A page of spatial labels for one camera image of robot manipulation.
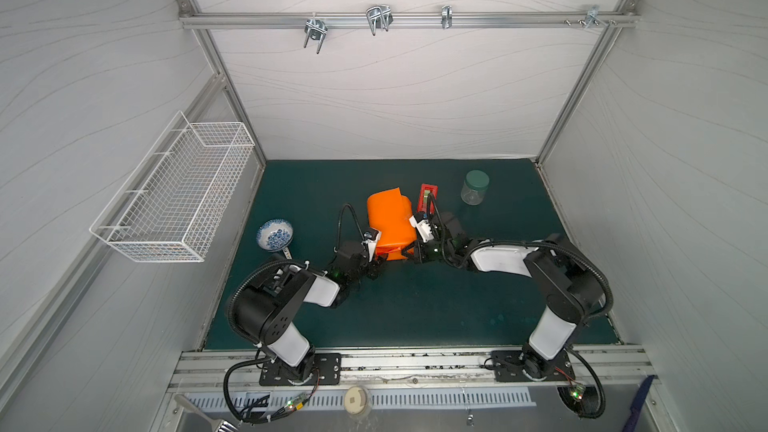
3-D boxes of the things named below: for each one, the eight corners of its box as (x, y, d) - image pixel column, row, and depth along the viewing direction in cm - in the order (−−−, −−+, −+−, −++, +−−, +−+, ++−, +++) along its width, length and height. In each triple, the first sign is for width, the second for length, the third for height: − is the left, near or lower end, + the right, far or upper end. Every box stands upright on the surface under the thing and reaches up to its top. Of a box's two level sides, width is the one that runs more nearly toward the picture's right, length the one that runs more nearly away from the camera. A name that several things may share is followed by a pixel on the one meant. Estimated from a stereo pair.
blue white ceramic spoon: (255, 259, 94) (250, 252, 91) (266, 225, 102) (261, 218, 99) (291, 259, 94) (287, 252, 91) (299, 225, 102) (296, 218, 99)
